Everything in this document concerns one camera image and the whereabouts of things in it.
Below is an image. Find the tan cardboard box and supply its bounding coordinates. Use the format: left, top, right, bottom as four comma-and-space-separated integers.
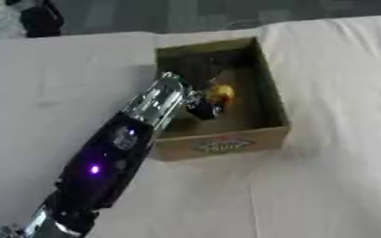
148, 36, 292, 162

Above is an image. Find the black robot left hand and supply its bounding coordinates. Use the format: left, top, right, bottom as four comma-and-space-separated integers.
180, 55, 238, 122

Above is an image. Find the yellow toy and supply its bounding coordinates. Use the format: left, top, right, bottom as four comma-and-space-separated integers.
206, 84, 236, 104

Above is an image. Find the person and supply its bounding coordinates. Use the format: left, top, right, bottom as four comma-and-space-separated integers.
3, 0, 67, 39

